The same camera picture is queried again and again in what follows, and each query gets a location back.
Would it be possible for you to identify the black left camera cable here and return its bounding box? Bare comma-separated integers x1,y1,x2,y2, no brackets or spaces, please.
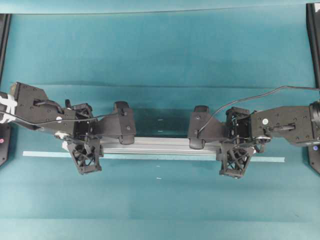
0,98,126,131

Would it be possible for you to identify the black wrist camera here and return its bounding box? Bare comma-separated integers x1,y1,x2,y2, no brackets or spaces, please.
93,101,136,145
187,105,226,150

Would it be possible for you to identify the teal table cloth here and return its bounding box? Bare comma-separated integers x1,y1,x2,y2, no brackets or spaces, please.
0,4,320,240

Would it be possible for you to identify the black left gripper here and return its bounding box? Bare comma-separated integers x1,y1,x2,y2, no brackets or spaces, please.
53,103,110,175

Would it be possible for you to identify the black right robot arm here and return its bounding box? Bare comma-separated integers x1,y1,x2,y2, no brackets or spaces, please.
216,101,320,179

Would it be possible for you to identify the black right camera cable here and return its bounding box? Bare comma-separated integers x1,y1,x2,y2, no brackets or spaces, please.
196,85,320,138

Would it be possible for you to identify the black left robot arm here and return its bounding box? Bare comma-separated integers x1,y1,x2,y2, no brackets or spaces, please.
0,82,104,175

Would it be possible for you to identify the light blue tape strip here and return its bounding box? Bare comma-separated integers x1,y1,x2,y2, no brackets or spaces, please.
22,151,285,163

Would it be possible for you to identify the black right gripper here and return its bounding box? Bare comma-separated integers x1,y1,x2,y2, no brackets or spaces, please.
217,107,258,179

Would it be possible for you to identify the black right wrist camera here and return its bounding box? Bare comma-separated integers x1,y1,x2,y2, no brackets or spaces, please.
187,105,226,150

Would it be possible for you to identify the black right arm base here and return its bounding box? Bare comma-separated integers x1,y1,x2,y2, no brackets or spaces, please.
306,2,320,174

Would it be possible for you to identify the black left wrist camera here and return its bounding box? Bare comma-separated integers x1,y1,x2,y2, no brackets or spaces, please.
93,101,136,145

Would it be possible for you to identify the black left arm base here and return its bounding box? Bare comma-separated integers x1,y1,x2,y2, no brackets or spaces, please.
0,13,13,168

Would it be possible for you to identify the silver aluminium extrusion rail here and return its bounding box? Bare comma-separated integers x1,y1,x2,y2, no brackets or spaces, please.
61,136,235,161

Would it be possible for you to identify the black camera cable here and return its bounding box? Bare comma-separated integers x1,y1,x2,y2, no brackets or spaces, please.
196,85,320,138
0,98,126,131

